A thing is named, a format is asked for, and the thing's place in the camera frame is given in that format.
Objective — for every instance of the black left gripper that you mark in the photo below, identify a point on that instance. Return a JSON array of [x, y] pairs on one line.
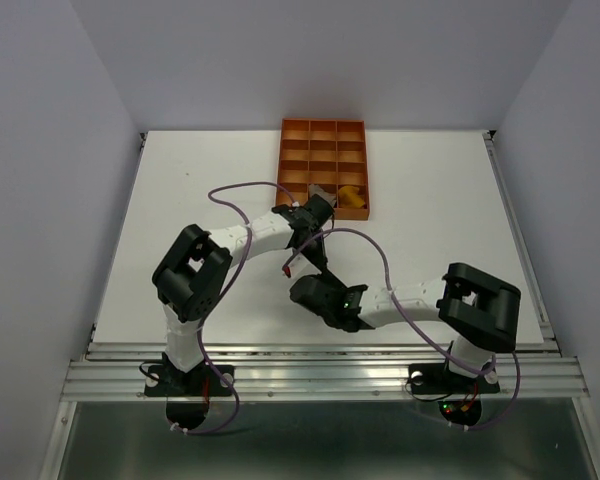
[[320, 254]]

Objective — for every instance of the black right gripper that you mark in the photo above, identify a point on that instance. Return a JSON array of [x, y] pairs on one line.
[[326, 278]]

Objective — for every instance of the taupe sock with maroon cuff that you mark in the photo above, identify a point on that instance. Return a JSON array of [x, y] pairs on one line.
[[317, 190]]

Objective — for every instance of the mustard yellow striped sock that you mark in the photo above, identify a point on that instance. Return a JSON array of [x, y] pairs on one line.
[[351, 197]]

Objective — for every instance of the orange compartment tray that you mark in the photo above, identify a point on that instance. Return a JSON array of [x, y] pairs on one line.
[[327, 152]]

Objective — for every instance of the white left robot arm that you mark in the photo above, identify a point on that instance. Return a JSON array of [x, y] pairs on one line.
[[190, 277]]

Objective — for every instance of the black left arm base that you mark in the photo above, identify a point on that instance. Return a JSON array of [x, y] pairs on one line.
[[187, 395]]

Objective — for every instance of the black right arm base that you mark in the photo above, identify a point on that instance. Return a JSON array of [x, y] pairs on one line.
[[457, 396]]

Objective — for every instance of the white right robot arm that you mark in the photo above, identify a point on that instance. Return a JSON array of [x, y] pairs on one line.
[[483, 310]]

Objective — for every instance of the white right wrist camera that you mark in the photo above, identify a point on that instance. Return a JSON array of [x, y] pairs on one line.
[[295, 267]]

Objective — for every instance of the aluminium right side rail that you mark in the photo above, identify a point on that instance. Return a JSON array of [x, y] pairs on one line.
[[515, 225]]

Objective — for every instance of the aluminium front rail frame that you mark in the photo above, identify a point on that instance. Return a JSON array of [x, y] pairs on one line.
[[278, 373]]

